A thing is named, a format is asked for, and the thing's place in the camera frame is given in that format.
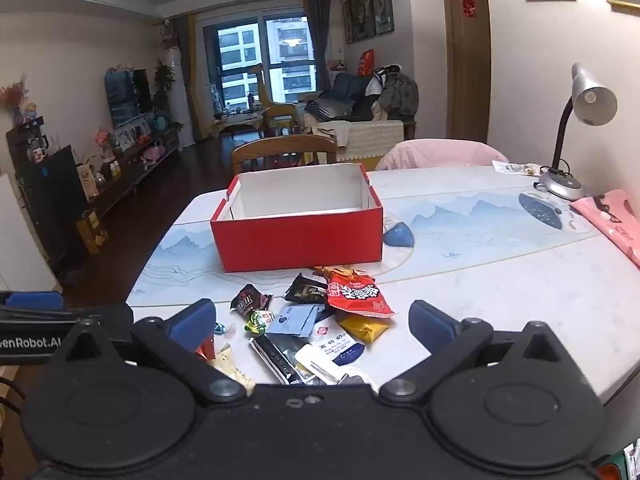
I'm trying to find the white standing air conditioner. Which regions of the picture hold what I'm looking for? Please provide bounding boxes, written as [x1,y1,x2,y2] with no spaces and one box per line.
[162,46,193,148]

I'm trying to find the white printed packet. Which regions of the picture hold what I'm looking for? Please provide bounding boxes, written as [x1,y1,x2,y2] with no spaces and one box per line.
[492,160,542,177]

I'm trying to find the light blue snack packet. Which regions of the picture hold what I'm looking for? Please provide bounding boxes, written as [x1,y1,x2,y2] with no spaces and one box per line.
[265,304,326,337]

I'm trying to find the white slim packet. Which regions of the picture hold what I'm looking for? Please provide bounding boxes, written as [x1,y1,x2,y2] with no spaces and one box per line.
[295,344,346,385]

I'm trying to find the television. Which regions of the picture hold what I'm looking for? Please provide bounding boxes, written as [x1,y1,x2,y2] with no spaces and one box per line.
[104,68,153,128]

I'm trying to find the brown chocolate candy packet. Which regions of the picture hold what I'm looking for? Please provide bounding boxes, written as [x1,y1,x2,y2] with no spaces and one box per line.
[230,283,273,317]

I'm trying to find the red snack packet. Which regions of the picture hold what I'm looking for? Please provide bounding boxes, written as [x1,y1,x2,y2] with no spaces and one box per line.
[314,266,396,319]

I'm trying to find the wooden door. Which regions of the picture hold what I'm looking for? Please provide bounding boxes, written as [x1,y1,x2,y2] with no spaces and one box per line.
[440,0,493,143]

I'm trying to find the heap of clothes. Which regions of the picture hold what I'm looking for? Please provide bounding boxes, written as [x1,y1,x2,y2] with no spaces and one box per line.
[370,65,420,121]

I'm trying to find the pink jacket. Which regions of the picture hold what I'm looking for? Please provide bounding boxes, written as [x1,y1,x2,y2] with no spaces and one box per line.
[375,138,508,172]

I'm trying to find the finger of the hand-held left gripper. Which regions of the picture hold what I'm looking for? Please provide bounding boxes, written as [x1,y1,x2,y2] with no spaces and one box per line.
[0,290,66,317]
[75,303,135,335]

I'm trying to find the dark sofa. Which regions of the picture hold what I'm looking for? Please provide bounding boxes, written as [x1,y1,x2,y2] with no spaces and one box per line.
[297,72,418,161]

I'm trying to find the grey desk lamp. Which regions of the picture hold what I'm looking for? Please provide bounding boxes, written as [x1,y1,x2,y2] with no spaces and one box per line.
[534,62,618,202]

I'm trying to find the cream snack packet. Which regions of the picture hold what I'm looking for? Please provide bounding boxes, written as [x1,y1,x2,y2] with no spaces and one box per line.
[207,344,256,395]

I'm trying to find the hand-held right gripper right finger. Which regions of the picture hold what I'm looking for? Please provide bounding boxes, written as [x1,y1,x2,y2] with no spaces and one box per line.
[378,300,577,406]

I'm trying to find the cream lace sofa cover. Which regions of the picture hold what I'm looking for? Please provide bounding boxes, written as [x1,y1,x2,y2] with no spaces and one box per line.
[345,120,405,161]

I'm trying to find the green houseplant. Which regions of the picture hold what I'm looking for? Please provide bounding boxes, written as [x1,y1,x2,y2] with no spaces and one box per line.
[152,62,176,106]

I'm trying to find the coffee table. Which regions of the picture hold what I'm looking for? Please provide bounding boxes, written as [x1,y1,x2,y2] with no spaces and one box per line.
[215,110,266,138]

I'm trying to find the wooden TV cabinet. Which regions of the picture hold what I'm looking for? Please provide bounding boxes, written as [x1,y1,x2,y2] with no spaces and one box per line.
[75,127,181,216]

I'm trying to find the white blue-label packet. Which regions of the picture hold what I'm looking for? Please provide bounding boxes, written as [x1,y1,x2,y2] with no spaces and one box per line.
[307,324,367,367]

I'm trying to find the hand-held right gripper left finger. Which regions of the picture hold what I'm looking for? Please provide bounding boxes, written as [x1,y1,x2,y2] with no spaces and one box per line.
[50,299,248,406]

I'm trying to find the brown shiny snack packet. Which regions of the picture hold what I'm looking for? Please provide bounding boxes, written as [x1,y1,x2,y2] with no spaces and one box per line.
[283,272,328,306]

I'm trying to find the red cardboard box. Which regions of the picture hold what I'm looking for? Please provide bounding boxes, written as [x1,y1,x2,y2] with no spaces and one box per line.
[210,162,385,273]

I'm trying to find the dried flower bunch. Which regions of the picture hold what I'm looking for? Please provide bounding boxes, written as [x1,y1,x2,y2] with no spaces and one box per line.
[0,77,28,111]

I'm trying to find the green wrapped candy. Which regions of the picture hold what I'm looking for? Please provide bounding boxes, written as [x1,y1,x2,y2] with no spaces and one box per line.
[244,310,277,336]

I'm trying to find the yellow wooden chair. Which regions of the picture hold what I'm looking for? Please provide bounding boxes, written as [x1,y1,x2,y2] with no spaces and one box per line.
[250,64,298,131]

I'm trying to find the grey curtain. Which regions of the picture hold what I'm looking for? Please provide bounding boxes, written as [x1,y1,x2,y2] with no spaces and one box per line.
[302,0,332,93]
[172,15,203,141]

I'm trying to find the yellow cardboard box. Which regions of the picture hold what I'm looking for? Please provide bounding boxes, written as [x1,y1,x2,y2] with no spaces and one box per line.
[76,210,110,255]

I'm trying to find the black cabinet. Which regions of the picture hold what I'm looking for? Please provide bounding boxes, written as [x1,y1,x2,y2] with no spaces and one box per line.
[6,122,93,271]

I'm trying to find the window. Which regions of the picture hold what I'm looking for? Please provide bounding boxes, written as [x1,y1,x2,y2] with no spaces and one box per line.
[204,12,318,111]

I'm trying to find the yellow snack packet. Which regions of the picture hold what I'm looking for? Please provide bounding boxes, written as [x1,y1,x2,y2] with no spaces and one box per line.
[336,312,391,345]

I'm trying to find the black cable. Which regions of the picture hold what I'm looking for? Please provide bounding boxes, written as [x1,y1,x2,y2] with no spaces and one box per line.
[0,375,26,413]

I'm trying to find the pink printed cloth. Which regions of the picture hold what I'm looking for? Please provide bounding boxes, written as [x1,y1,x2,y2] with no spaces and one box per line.
[570,189,640,268]

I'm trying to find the blue rounded object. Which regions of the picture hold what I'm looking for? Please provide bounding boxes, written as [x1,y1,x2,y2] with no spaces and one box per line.
[383,222,415,248]

